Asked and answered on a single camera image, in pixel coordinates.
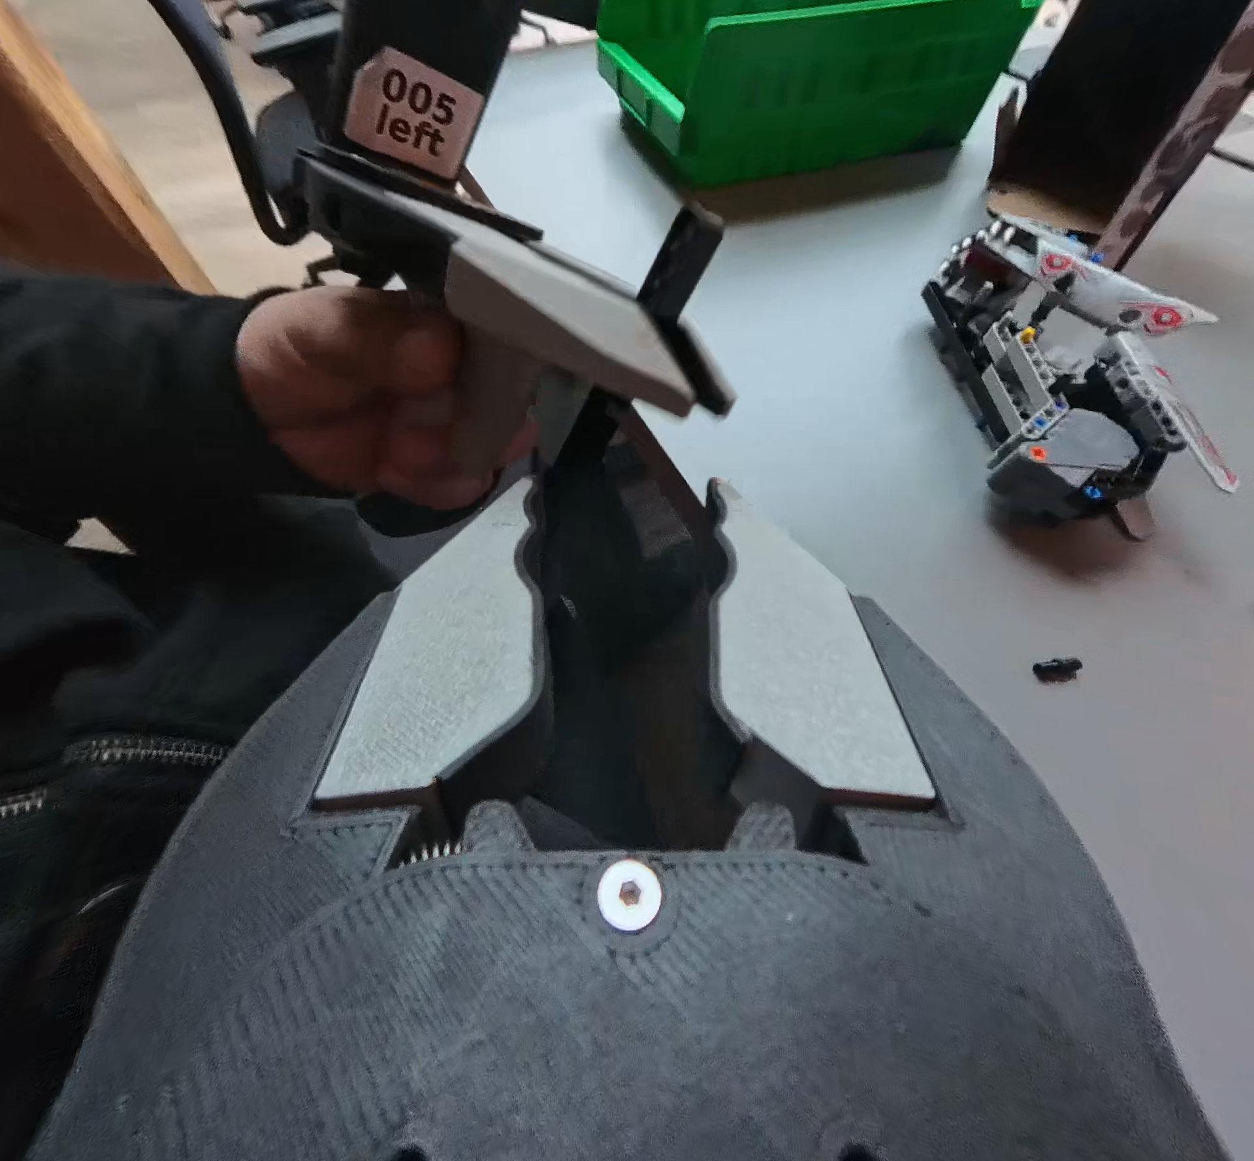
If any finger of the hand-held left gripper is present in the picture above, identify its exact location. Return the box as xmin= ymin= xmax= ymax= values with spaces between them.
xmin=445 ymin=232 xmax=738 ymax=420

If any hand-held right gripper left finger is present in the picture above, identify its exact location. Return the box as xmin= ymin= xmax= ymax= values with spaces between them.
xmin=311 ymin=480 xmax=557 ymax=815

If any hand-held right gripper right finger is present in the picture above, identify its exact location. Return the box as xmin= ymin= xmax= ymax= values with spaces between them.
xmin=707 ymin=478 xmax=940 ymax=809

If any person's left forearm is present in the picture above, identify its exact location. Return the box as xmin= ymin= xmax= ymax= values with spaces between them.
xmin=0 ymin=264 xmax=285 ymax=535

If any person's left hand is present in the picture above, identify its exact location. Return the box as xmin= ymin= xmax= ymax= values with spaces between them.
xmin=235 ymin=284 xmax=540 ymax=512

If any black office chair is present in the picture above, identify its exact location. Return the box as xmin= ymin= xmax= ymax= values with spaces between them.
xmin=68 ymin=0 xmax=354 ymax=252

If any green plastic bin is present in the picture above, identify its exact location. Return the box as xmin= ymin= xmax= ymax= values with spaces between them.
xmin=596 ymin=0 xmax=1064 ymax=193

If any wooden partition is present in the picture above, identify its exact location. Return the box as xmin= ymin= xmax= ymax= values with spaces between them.
xmin=0 ymin=0 xmax=219 ymax=294

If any open cardboard box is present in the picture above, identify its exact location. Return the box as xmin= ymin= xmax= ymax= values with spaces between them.
xmin=984 ymin=0 xmax=1254 ymax=273

